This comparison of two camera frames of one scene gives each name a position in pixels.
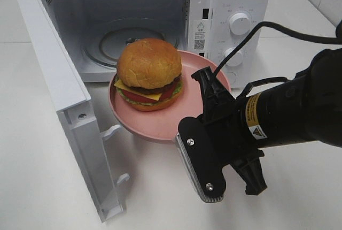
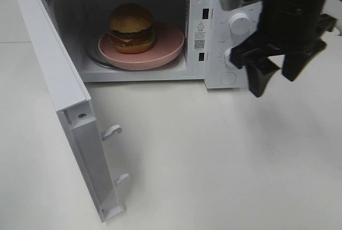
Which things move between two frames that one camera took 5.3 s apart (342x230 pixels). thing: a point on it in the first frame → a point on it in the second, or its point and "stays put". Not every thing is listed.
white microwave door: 73,103 stays put
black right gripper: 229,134 → 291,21
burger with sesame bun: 149,75 → 130,28
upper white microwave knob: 239,23 stays put
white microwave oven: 210,14 stays put
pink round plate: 200,83 → 169,43
